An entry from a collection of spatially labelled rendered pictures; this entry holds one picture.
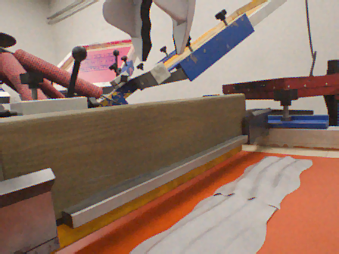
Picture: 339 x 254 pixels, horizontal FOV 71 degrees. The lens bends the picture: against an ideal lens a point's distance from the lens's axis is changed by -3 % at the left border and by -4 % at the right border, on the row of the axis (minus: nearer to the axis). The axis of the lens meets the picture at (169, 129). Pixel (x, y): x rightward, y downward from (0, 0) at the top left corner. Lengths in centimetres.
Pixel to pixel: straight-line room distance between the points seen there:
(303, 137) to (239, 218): 30
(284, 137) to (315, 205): 25
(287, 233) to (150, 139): 14
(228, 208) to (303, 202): 7
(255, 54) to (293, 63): 33
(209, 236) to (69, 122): 13
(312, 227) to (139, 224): 14
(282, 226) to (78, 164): 16
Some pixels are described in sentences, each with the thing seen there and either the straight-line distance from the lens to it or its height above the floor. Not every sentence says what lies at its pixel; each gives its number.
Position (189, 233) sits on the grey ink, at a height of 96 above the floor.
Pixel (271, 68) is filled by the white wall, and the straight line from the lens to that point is 231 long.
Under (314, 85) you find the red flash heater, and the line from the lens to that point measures 124.
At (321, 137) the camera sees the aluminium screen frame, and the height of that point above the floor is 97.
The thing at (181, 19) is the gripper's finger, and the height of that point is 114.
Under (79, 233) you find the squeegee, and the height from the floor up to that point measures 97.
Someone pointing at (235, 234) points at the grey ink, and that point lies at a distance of 20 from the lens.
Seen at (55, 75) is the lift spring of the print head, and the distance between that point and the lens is 91.
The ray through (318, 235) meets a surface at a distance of 22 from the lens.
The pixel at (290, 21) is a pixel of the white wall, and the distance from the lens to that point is 233.
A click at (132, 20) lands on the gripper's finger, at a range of 30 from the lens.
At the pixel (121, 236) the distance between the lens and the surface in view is 22.
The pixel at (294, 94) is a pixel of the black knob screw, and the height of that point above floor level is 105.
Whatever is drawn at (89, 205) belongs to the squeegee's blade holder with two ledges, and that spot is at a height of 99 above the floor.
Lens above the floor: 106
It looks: 8 degrees down
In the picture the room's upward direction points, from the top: 5 degrees counter-clockwise
